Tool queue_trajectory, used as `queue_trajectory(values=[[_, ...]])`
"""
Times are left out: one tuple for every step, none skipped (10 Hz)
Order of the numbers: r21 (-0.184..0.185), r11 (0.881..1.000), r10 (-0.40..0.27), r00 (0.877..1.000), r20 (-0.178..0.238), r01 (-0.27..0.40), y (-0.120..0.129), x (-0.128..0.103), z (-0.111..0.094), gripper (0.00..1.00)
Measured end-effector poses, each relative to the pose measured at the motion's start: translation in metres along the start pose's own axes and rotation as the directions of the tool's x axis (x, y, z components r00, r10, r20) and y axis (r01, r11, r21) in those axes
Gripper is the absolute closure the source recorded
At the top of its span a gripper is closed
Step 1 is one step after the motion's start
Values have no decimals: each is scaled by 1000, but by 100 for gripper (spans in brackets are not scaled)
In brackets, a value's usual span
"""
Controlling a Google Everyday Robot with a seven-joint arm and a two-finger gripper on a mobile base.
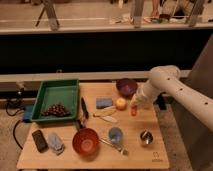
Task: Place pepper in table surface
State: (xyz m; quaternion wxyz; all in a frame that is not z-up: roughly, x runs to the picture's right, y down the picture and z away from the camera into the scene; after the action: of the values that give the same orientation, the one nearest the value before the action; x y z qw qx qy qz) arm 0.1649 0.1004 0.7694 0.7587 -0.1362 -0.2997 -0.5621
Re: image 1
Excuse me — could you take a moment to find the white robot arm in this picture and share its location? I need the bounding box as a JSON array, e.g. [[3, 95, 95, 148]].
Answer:
[[130, 65, 213, 131]]

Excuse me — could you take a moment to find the yellow apple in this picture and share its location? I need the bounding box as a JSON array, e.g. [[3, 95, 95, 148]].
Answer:
[[115, 98, 127, 110]]

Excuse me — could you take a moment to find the small metal cup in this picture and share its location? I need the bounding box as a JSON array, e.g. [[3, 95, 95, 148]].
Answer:
[[140, 130, 153, 146]]

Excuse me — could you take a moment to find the cream spatula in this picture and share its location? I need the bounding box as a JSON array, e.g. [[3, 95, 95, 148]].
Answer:
[[93, 106, 117, 123]]

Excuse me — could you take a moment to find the orange pepper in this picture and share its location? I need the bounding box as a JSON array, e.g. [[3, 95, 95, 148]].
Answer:
[[131, 106, 137, 116]]

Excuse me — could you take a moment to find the black rectangular block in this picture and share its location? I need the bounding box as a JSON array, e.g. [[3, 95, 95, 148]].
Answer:
[[32, 130, 48, 153]]

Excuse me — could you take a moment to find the metal spoon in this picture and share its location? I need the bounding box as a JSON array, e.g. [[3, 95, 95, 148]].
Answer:
[[99, 138, 128, 155]]

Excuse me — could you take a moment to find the blue sponge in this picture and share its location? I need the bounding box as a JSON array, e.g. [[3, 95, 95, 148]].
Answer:
[[96, 98, 113, 109]]

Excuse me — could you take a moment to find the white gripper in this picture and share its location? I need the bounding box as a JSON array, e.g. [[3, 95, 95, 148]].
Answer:
[[130, 87, 151, 108]]

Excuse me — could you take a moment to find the black cable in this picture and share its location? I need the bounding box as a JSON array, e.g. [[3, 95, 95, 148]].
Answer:
[[5, 88, 28, 150]]

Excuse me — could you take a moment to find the blue cup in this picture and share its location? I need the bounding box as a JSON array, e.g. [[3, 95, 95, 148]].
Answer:
[[108, 127, 123, 144]]

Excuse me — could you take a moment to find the purple bowl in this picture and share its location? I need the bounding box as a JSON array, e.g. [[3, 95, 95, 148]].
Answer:
[[116, 78, 138, 98]]

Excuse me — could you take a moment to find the blue power box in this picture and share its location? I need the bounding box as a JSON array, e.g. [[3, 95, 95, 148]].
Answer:
[[22, 105, 33, 123]]

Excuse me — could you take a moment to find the green plastic tray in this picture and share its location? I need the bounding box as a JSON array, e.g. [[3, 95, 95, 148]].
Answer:
[[31, 79, 79, 124]]

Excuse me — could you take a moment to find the dark grape bunch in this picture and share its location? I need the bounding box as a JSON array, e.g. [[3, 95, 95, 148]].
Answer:
[[42, 103, 70, 117]]

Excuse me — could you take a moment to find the grey blue cloth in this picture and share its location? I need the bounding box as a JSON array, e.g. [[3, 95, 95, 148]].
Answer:
[[47, 132, 65, 155]]

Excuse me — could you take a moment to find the orange bowl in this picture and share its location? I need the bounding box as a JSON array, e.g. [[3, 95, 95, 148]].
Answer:
[[72, 128, 99, 156]]

